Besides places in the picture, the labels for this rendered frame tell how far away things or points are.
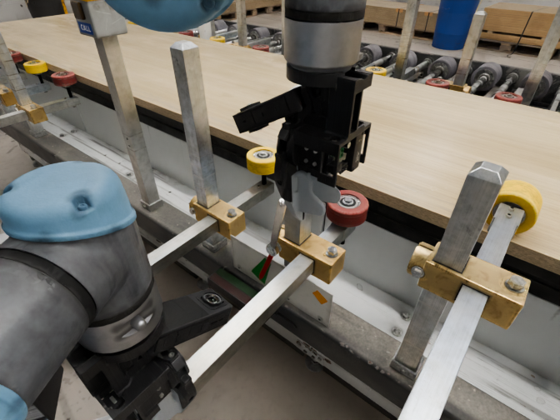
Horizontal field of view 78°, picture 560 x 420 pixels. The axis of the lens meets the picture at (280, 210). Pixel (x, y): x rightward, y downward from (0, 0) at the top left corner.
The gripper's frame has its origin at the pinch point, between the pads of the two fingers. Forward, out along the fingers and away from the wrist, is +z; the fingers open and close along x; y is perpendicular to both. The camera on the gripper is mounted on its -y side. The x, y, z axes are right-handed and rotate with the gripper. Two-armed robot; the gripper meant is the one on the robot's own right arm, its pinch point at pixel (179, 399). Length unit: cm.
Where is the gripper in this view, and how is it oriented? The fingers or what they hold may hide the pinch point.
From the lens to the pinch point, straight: 53.8
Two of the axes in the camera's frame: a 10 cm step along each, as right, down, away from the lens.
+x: 7.8, 3.8, -4.9
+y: -6.2, 4.8, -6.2
